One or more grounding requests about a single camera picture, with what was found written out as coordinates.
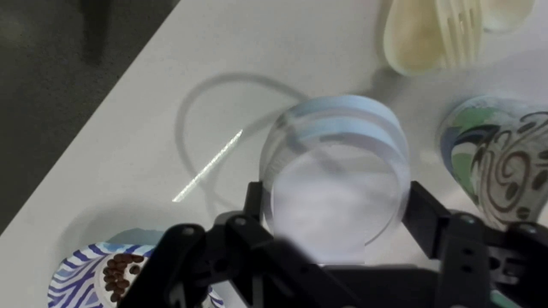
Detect green swirl patterned paper cup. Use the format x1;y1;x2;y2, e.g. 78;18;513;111
437;94;548;231

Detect cream plastic fork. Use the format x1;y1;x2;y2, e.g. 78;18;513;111
434;0;489;71

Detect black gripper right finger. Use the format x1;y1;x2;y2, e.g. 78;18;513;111
401;179;548;308

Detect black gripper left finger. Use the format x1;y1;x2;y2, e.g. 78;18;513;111
117;179;357;308

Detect blue striped patterned plate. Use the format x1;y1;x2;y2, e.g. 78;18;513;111
47;227;230;308

